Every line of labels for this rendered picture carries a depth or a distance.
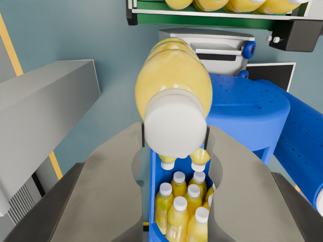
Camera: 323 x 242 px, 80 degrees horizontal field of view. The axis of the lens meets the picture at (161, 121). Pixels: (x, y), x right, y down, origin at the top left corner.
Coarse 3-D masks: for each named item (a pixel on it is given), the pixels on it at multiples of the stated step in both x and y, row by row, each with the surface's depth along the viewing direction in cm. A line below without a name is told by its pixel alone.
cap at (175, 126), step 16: (176, 96) 12; (160, 112) 11; (176, 112) 11; (192, 112) 11; (144, 128) 12; (160, 128) 12; (176, 128) 12; (192, 128) 11; (160, 144) 12; (176, 144) 12; (192, 144) 12
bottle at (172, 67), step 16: (160, 48) 20; (176, 48) 18; (192, 48) 26; (144, 64) 18; (160, 64) 15; (176, 64) 14; (192, 64) 15; (144, 80) 15; (160, 80) 14; (176, 80) 13; (192, 80) 14; (208, 80) 15; (144, 96) 14; (160, 96) 13; (192, 96) 13; (208, 96) 14; (144, 112) 14; (208, 112) 15
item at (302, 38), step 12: (276, 24) 51; (288, 24) 46; (300, 24) 44; (312, 24) 44; (276, 36) 50; (288, 36) 45; (300, 36) 45; (312, 36) 45; (288, 48) 46; (300, 48) 46; (312, 48) 46
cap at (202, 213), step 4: (200, 208) 54; (204, 208) 54; (196, 212) 53; (200, 212) 53; (204, 212) 53; (208, 212) 53; (196, 216) 53; (200, 216) 52; (204, 216) 52; (200, 220) 52; (204, 220) 52
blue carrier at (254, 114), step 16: (224, 80) 48; (240, 80) 49; (224, 96) 38; (240, 96) 38; (256, 96) 39; (272, 96) 39; (224, 112) 31; (240, 112) 32; (256, 112) 32; (272, 112) 32; (288, 112) 35; (224, 128) 31; (240, 128) 31; (256, 128) 31; (272, 128) 32; (256, 144) 33; (272, 144) 35; (160, 160) 61; (176, 160) 67; (160, 176) 65; (192, 176) 72; (208, 176) 70; (160, 240) 53
